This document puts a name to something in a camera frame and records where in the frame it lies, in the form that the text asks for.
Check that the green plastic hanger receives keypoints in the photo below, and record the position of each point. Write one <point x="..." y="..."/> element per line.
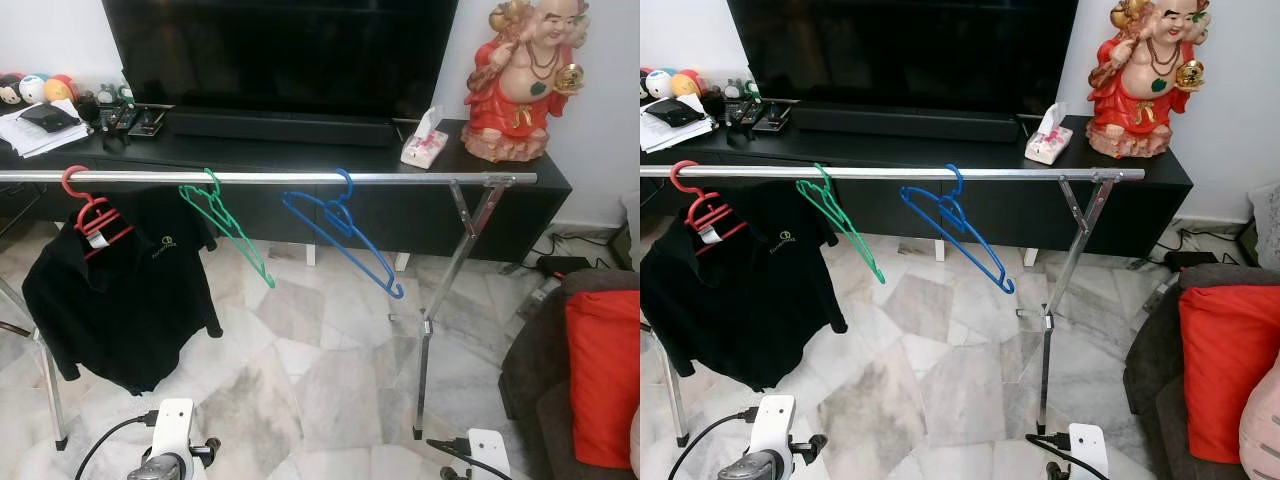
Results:
<point x="823" y="193"/>
<point x="212" y="197"/>

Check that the dark grey fabric sofa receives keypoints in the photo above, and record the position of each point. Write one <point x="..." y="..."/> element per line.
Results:
<point x="530" y="400"/>
<point x="1150" y="400"/>

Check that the pink white tissue box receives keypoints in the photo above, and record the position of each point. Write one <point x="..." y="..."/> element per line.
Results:
<point x="425" y="148"/>
<point x="1048" y="145"/>

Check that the red cushion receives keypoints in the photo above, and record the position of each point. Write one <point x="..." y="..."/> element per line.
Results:
<point x="1225" y="370"/>
<point x="605" y="380"/>

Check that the pink cat face pillow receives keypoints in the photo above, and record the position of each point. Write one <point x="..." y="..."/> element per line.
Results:
<point x="1262" y="440"/>

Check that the red plastic hanger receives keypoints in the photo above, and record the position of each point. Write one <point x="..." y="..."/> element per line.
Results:
<point x="65" y="182"/>
<point x="672" y="177"/>

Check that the black shirt with fonemax print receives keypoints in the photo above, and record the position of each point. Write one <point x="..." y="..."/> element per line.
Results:
<point x="740" y="310"/>
<point x="120" y="310"/>

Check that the blue plastic hanger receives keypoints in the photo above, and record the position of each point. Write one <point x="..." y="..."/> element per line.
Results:
<point x="342" y="212"/>
<point x="952" y="207"/>

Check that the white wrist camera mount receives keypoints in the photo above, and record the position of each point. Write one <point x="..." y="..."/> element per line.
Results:
<point x="172" y="430"/>
<point x="773" y="425"/>
<point x="1090" y="450"/>
<point x="490" y="455"/>

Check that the black soundbar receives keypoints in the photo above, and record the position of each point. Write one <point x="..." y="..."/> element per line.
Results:
<point x="280" y="128"/>
<point x="905" y="122"/>

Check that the orange round toy figure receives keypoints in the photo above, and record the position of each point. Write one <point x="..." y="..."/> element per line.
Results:
<point x="685" y="84"/>
<point x="60" y="88"/>

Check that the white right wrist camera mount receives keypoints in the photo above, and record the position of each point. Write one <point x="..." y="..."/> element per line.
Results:
<point x="490" y="455"/>
<point x="1090" y="450"/>

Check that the white round toy figure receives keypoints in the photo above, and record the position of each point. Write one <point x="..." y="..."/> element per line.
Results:
<point x="33" y="88"/>
<point x="657" y="83"/>

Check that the red laughing buddha statue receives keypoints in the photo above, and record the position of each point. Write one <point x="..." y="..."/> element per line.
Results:
<point x="1145" y="95"/>
<point x="520" y="100"/>

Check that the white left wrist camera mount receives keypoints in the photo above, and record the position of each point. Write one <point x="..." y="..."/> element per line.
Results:
<point x="172" y="430"/>
<point x="773" y="425"/>

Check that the black flat television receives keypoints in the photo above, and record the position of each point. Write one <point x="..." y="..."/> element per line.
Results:
<point x="280" y="55"/>
<point x="900" y="50"/>

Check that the silver metal clothes rack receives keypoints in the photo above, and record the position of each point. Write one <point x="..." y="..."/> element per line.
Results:
<point x="260" y="177"/>
<point x="880" y="172"/>

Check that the black wallet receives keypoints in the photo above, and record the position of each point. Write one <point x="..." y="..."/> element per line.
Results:
<point x="48" y="117"/>
<point x="675" y="112"/>

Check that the black television console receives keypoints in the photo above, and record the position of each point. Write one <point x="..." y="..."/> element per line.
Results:
<point x="300" y="215"/>
<point x="920" y="210"/>

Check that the black power adapter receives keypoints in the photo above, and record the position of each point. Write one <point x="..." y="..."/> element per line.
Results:
<point x="565" y="266"/>
<point x="1190" y="261"/>

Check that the black round toy figure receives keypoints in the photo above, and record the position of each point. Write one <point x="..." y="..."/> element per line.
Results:
<point x="9" y="90"/>

